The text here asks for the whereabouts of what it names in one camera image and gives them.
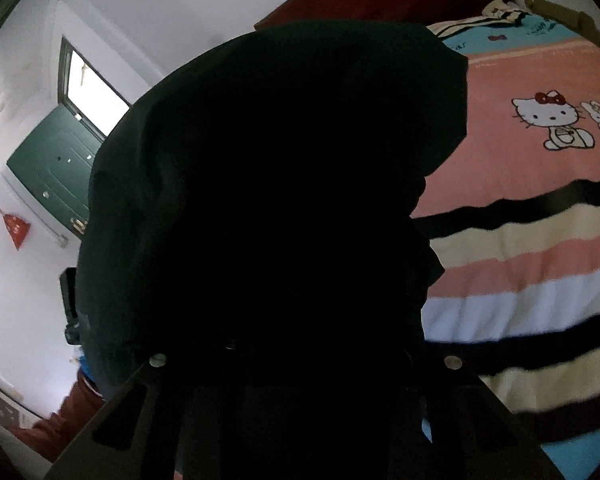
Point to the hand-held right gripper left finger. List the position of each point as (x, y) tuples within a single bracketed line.
[(155, 375)]

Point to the red wall decoration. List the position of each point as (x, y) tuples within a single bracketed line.
[(15, 227)]

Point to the green door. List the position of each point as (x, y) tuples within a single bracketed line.
[(55, 170)]

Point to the person's left forearm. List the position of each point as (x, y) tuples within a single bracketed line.
[(67, 412)]

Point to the person's left hand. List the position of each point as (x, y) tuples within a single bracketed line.
[(86, 370)]

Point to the brown cardboard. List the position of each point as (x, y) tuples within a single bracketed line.
[(570, 17)]

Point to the bright window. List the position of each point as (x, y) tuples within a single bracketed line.
[(92, 90)]

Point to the striped cartoon printed blanket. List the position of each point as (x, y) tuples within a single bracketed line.
[(520, 260)]

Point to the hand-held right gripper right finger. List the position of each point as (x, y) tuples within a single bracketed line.
[(452, 374)]

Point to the black hooded jacket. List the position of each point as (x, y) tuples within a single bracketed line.
[(280, 210)]

